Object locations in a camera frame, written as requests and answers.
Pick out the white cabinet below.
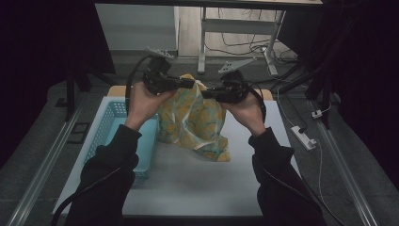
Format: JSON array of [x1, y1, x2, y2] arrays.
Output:
[[94, 3, 180, 52]]

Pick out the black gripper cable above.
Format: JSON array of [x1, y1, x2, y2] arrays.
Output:
[[248, 86, 268, 124], [51, 55, 153, 226]]

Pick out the white table mat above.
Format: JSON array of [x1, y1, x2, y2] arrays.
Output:
[[52, 96, 314, 218]]

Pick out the white power strip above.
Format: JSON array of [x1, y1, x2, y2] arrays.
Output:
[[290, 125, 317, 151]]

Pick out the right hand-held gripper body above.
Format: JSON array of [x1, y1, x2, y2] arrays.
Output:
[[216, 57, 257, 105]]

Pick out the person's left hand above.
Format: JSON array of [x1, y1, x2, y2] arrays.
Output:
[[125, 82, 177, 132]]

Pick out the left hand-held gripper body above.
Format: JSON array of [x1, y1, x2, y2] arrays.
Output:
[[142, 47, 176, 95]]

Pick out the person's right hand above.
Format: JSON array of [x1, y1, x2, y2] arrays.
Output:
[[219, 92, 267, 137]]

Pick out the floral cloth bag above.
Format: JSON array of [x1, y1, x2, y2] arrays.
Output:
[[156, 73, 231, 163]]

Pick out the white power strip cable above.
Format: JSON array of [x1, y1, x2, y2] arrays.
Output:
[[314, 139, 346, 226]]

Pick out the black metal stand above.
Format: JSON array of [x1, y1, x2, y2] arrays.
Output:
[[55, 62, 117, 122], [272, 46, 338, 130]]

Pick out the white desk frame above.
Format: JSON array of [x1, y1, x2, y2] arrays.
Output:
[[197, 7, 287, 76]]

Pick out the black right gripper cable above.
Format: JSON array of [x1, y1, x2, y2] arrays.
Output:
[[248, 86, 268, 124]]

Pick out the bundle of floor cables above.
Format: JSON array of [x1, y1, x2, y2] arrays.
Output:
[[205, 8, 299, 65]]

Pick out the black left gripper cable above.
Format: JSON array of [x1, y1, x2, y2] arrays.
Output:
[[51, 55, 153, 226]]

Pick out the blue plastic basket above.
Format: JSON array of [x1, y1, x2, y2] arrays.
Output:
[[84, 100, 160, 181]]

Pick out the aluminium floor rail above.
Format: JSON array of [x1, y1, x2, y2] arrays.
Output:
[[309, 100, 379, 226], [6, 103, 84, 226]]

